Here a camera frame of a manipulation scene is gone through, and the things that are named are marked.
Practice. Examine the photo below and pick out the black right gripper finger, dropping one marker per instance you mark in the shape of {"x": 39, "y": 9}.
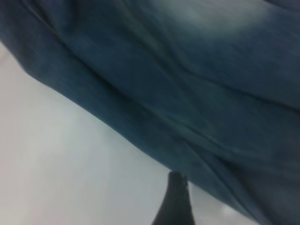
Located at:
{"x": 177, "y": 204}

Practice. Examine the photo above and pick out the blue denim pants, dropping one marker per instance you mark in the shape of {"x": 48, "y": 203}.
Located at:
{"x": 175, "y": 82}

